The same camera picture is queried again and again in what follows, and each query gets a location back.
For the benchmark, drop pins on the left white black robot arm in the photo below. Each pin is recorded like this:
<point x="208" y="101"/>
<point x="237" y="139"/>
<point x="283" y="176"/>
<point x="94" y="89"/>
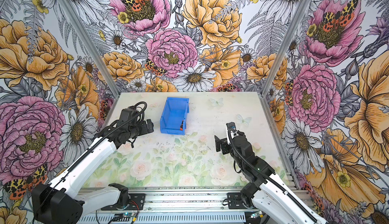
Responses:
<point x="59" y="201"/>

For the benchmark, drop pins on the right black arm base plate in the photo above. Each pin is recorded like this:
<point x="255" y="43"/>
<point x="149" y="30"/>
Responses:
<point x="234" y="201"/>

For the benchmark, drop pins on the left green circuit board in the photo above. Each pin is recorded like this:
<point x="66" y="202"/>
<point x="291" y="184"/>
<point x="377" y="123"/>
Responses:
<point x="126" y="217"/>

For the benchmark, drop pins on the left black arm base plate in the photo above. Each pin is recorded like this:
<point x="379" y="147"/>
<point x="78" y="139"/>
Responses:
<point x="134" y="201"/>

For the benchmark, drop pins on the right green circuit board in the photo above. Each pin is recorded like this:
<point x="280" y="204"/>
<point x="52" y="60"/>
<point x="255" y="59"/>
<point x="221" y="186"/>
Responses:
<point x="255" y="215"/>

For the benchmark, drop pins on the white slotted cable duct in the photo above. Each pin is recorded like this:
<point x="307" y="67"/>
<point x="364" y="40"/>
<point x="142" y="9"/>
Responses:
<point x="171" y="218"/>

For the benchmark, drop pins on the right aluminium corner post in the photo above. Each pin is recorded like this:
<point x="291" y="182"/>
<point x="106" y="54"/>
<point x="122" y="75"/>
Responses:
<point x="295" y="21"/>

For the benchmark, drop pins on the aluminium front rail frame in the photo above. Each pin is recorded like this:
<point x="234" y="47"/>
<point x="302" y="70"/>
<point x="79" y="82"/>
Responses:
<point x="184" y="199"/>

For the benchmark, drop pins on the left aluminium corner post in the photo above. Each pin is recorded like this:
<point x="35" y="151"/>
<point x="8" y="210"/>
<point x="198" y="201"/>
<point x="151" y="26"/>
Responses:
<point x="79" y="27"/>

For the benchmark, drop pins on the aluminium corner post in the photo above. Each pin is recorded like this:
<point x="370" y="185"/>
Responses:
<point x="79" y="27"/>
<point x="295" y="21"/>

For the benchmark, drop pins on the green circuit board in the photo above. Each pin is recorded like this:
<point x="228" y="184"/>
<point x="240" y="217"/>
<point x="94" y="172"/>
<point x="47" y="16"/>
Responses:
<point x="255" y="215"/>
<point x="126" y="217"/>

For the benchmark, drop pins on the blue plastic bin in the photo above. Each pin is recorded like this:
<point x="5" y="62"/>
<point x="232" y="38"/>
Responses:
<point x="175" y="111"/>

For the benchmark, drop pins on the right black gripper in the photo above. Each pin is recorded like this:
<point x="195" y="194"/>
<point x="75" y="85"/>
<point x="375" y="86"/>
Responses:
<point x="223" y="142"/>

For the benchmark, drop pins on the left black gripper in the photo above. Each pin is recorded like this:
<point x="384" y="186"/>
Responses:
<point x="144" y="130"/>

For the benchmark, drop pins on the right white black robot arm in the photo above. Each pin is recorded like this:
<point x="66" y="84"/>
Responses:
<point x="265" y="189"/>

